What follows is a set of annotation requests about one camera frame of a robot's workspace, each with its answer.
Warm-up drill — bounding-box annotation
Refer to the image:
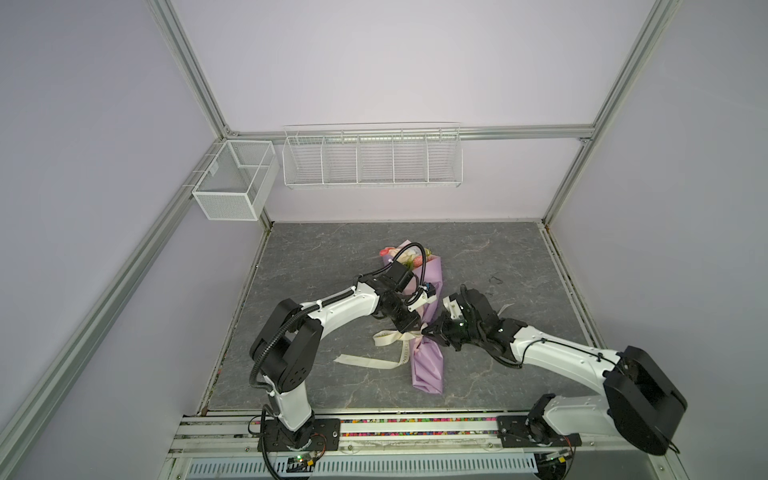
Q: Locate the cream printed ribbon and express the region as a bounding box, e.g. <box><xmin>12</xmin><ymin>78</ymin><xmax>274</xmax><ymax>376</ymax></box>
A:
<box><xmin>333</xmin><ymin>302</ymin><xmax>517</xmax><ymax>370</ymax></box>

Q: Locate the pink purple wrapping paper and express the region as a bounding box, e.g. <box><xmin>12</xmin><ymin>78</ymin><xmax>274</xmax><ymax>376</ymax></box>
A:
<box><xmin>375</xmin><ymin>240</ymin><xmax>444</xmax><ymax>395</ymax></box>

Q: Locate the cream rose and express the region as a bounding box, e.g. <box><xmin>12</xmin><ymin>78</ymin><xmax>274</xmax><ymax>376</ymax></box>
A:
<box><xmin>398</xmin><ymin>248</ymin><xmax>423</xmax><ymax>270</ymax></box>

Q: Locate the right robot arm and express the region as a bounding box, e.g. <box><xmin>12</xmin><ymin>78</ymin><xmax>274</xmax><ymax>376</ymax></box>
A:
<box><xmin>422</xmin><ymin>287</ymin><xmax>688</xmax><ymax>456</ymax></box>

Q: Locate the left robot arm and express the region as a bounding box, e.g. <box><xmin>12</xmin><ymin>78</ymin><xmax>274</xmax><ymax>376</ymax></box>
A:
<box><xmin>249</xmin><ymin>242</ymin><xmax>437</xmax><ymax>451</ymax></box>

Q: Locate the small white mesh basket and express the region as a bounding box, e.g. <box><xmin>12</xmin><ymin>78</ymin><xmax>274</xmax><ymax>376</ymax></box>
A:
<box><xmin>193</xmin><ymin>140</ymin><xmax>280</xmax><ymax>221</ymax></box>

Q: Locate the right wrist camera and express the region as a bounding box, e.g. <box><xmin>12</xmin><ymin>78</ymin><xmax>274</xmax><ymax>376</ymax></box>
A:
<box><xmin>442</xmin><ymin>294</ymin><xmax>465</xmax><ymax>322</ymax></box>

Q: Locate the long white wire basket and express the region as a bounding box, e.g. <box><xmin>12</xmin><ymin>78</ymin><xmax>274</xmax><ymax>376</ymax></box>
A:
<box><xmin>282</xmin><ymin>122</ymin><xmax>464</xmax><ymax>188</ymax></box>

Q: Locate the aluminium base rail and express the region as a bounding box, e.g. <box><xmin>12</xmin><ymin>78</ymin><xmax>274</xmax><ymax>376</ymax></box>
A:
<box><xmin>159</xmin><ymin>410</ymin><xmax>689</xmax><ymax>479</ymax></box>

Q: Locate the aluminium frame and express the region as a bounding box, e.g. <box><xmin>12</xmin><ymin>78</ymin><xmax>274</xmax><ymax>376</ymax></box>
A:
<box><xmin>1</xmin><ymin>1</ymin><xmax>679</xmax><ymax>479</ymax></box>

